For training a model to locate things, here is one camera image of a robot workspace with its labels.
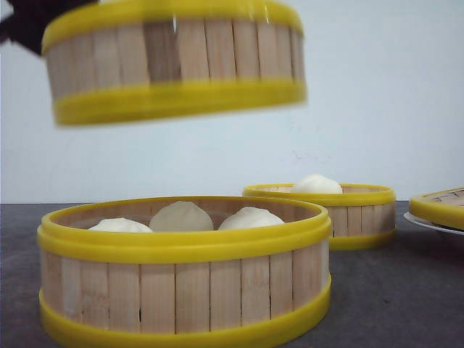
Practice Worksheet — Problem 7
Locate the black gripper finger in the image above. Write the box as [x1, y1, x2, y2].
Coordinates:
[1, 0, 69, 56]

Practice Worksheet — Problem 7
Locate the bamboo steamer basket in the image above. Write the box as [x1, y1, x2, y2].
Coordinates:
[242, 183, 397, 251]
[37, 196, 331, 347]
[42, 1, 307, 126]

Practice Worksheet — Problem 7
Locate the bamboo steamer lid yellow rim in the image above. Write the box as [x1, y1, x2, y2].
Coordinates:
[409, 187, 463, 230]

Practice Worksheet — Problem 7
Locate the left white bun front basket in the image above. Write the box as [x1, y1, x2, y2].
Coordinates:
[88, 217, 153, 233]

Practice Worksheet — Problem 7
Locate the white bun basket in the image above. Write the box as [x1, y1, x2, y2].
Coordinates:
[149, 201, 214, 232]
[88, 217, 153, 233]
[218, 207, 284, 231]
[291, 174, 343, 194]

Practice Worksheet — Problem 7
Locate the middle white bun front basket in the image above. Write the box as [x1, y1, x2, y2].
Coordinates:
[149, 201, 214, 232]

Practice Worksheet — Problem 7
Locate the right white bun front basket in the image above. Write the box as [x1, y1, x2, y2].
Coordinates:
[218, 207, 284, 231]

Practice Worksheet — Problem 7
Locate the white plate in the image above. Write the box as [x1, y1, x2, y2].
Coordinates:
[403, 212, 463, 236]

